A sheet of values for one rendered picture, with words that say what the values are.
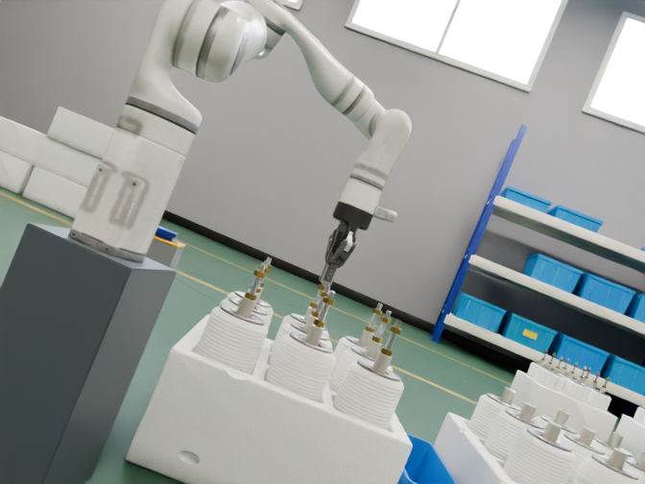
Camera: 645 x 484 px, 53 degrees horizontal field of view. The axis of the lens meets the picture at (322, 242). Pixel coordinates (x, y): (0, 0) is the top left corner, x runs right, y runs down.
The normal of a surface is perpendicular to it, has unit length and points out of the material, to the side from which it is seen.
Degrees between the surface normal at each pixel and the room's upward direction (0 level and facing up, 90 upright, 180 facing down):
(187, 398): 90
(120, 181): 90
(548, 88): 90
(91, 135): 90
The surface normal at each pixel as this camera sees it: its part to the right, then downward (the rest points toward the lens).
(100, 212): -0.15, -0.06
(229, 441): 0.04, 0.02
